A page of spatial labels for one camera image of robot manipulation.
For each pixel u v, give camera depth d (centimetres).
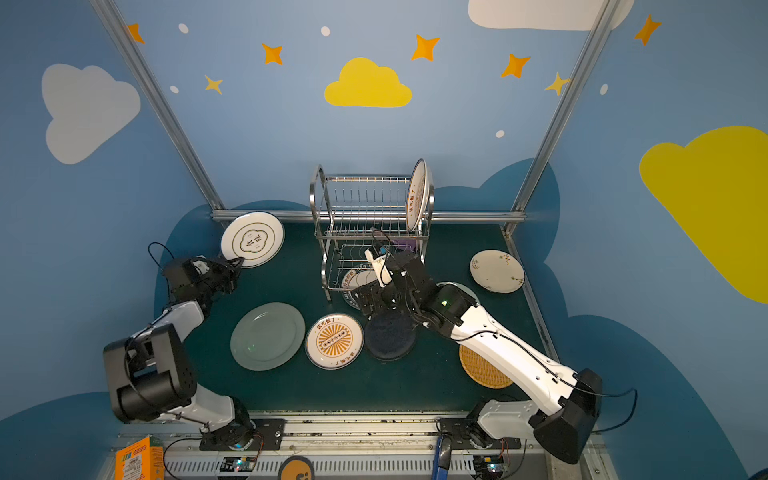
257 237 93
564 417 38
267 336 92
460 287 51
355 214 111
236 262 86
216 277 79
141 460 67
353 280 104
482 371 84
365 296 63
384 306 62
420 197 89
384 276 59
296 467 70
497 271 108
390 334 93
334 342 90
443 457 67
